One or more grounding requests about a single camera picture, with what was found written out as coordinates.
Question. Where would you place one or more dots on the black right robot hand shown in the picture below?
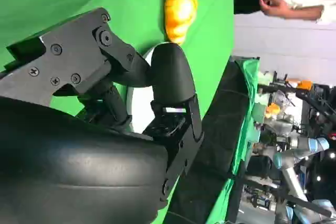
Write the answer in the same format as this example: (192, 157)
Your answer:
(78, 171)

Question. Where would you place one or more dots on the orange and white bread roll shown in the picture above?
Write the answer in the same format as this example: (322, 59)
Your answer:
(181, 14)

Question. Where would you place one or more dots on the lilac plate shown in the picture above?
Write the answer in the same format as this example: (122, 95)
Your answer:
(139, 108)

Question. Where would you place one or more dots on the orange toy bread in workshop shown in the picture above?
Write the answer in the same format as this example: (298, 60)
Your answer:
(273, 110)

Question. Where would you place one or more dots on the small orange box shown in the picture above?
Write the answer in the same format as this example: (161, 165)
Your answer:
(305, 85)

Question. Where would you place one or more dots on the person's hand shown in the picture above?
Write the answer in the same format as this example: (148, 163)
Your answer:
(275, 7)

